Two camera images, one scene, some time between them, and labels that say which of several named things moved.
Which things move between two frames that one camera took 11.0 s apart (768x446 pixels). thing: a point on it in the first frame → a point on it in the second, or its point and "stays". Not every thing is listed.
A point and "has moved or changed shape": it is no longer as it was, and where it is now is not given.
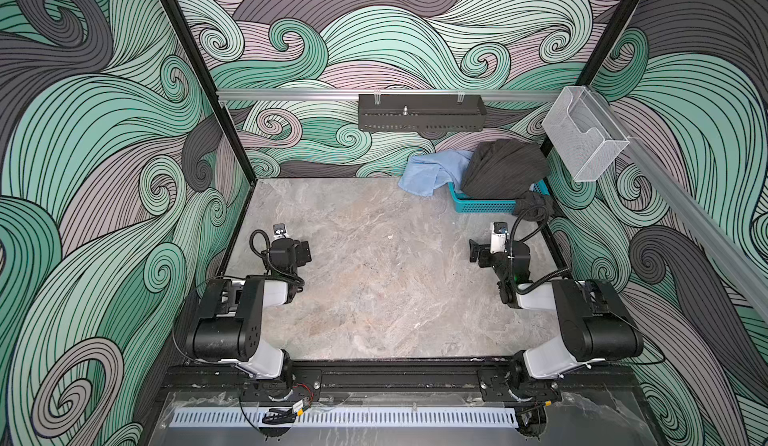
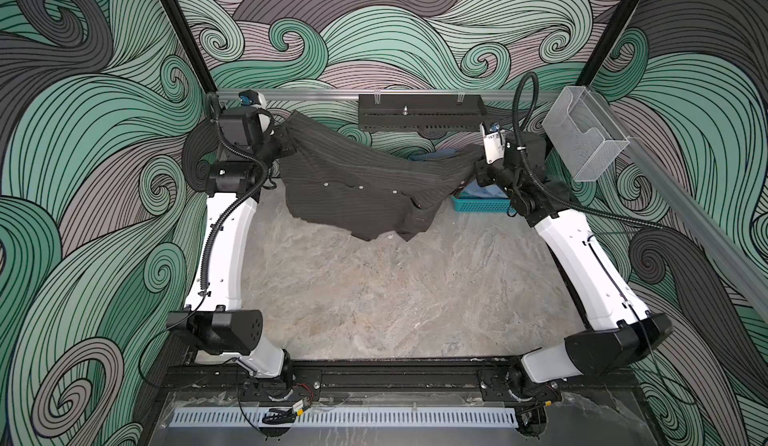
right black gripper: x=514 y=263 → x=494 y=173
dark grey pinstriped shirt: x=507 y=170 has moved or changed shape
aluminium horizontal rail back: x=385 y=95 stays
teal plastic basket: x=490 y=206 stays
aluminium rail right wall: x=728 y=242 stays
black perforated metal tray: x=422 y=112 stays
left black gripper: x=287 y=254 → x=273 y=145
